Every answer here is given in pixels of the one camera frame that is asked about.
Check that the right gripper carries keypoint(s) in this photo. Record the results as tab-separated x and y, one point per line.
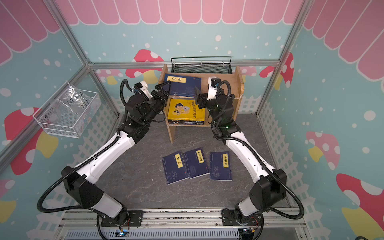
202	100

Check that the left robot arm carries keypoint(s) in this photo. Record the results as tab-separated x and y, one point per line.
141	108

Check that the white wire mesh basket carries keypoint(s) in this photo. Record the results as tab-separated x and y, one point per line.
47	117

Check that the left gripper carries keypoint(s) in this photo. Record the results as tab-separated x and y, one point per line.
163	98

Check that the yellow cartoon book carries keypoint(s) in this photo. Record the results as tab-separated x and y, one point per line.
186	110

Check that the dark blue yin-yang book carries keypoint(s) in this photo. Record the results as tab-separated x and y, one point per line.
174	168

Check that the black deer antler book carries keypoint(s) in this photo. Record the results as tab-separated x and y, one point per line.
186	122

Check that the black wire mesh basket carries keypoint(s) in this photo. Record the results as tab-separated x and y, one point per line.
205	65

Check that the clear plastic bag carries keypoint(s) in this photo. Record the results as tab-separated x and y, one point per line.
72	103

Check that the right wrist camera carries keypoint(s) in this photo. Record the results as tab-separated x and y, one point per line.
213	83

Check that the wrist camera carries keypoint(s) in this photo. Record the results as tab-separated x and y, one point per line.
142	89
213	83

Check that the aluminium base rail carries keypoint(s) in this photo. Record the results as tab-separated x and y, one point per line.
181	224

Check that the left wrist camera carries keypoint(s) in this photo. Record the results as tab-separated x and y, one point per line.
142	89

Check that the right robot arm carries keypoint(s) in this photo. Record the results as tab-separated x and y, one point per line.
270	185

